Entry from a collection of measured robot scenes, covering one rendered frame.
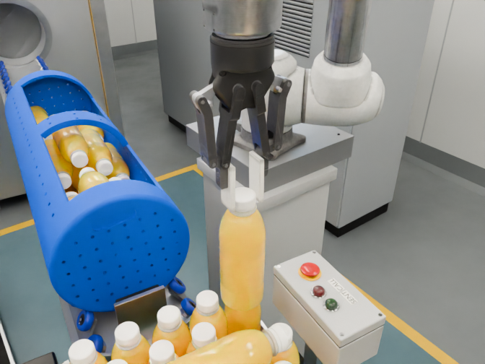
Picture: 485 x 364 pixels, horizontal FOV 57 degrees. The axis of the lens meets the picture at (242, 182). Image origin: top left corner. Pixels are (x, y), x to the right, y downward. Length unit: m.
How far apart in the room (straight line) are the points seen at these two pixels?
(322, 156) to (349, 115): 0.19
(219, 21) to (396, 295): 2.12
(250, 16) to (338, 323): 0.52
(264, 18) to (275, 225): 0.92
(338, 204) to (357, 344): 1.81
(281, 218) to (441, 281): 1.45
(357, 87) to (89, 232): 0.75
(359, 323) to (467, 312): 1.75
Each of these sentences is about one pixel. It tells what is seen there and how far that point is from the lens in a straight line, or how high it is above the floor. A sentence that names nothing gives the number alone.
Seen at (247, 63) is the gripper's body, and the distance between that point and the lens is 0.51.
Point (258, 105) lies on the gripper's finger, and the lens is 0.56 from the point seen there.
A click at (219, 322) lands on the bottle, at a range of 0.83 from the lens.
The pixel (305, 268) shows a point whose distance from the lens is 0.86.
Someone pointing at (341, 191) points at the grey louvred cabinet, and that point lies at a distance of 2.54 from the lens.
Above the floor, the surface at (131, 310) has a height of 1.03.
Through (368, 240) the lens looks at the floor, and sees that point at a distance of 2.78.
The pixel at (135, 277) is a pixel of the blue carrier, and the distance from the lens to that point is 0.97.
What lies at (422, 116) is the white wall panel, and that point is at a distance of 3.65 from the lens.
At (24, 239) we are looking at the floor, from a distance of 2.98.
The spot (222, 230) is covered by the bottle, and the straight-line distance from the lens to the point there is 0.65.
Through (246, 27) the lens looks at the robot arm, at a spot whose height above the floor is 1.58.
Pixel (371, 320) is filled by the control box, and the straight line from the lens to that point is 0.81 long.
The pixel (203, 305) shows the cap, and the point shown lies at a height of 1.10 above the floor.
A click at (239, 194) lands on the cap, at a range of 0.63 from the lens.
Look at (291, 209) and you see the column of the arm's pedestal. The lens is 1.36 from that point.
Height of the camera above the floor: 1.69
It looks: 32 degrees down
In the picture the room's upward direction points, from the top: straight up
